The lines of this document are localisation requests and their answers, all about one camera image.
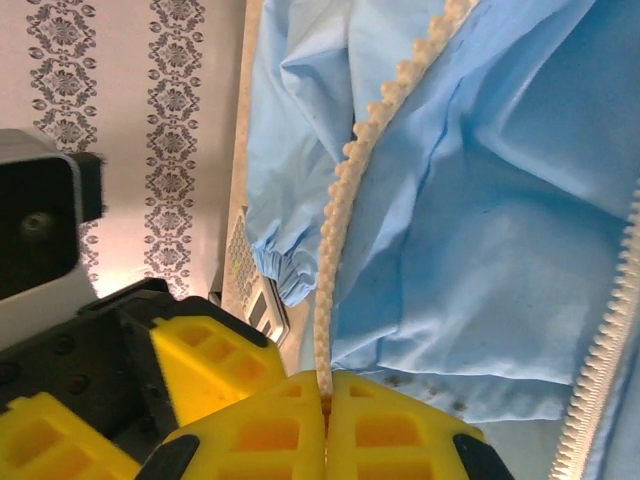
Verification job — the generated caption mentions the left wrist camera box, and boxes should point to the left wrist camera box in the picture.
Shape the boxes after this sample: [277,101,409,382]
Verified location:
[0,127,105,302]

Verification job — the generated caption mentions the light blue zip jacket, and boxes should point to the light blue zip jacket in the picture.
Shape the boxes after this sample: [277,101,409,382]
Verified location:
[247,0,640,480]

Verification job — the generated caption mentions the white digital scale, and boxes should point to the white digital scale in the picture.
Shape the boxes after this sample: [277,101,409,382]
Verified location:
[223,203,292,347]

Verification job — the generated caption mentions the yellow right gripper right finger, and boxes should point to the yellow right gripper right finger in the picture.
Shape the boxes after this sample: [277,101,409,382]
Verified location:
[325,371,516,480]

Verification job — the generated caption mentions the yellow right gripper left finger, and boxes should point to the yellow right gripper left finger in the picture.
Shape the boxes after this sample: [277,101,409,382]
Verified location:
[142,369,328,480]

